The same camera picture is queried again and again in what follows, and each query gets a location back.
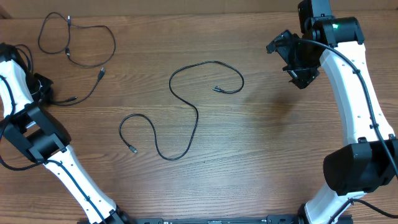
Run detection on black cable dark plugs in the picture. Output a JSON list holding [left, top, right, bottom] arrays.
[[50, 67, 106, 107]]

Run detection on black USB cable removed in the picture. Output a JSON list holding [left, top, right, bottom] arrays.
[[37, 12, 116, 68]]

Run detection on black cable silver plugs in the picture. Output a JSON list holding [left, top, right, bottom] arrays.
[[118, 60, 245, 161]]

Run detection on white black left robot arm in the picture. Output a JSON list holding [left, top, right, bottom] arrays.
[[1, 43, 133, 223]]

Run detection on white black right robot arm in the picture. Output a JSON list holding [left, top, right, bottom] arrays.
[[266, 0, 397, 223]]

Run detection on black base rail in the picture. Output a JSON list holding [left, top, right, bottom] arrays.
[[77, 213, 355, 224]]

